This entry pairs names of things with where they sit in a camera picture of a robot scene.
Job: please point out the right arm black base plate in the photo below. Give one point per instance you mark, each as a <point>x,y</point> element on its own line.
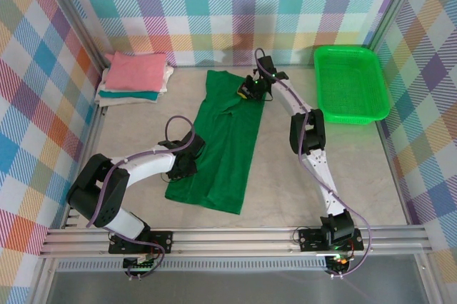
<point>310,239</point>

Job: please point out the aluminium frame post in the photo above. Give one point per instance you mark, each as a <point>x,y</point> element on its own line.
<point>71,11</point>
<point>396,0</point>

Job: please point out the green plastic basket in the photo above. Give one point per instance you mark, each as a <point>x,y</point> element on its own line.
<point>350,82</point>

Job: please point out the right electronics board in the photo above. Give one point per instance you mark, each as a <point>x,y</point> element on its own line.
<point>339,264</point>

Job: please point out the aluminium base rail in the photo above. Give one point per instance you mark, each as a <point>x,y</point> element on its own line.
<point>232,241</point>

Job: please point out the aluminium side frame rail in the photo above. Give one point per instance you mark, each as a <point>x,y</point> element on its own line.
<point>85,161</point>
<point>403,175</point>

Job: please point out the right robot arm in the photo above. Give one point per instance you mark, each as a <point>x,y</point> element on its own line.
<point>319,168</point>

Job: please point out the electronics board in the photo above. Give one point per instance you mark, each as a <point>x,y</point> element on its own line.
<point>339,264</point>
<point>141,264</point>

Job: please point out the teal folded t-shirt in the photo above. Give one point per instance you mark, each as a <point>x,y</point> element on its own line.
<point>132,94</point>

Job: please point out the white folded t-shirt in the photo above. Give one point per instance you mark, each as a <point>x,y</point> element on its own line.
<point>168,79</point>

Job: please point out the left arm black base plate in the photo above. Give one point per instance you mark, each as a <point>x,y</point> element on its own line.
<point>160,241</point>

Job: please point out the left electronics board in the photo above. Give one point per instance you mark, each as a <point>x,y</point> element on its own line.
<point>141,264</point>

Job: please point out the green t-shirt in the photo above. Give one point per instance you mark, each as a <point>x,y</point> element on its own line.
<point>228,154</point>

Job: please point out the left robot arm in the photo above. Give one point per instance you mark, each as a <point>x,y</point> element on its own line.
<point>143,166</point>

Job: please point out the cream folded t-shirt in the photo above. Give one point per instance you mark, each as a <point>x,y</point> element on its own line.
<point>118,101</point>

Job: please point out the grey metal panel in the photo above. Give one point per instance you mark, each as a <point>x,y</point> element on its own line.
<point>232,288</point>

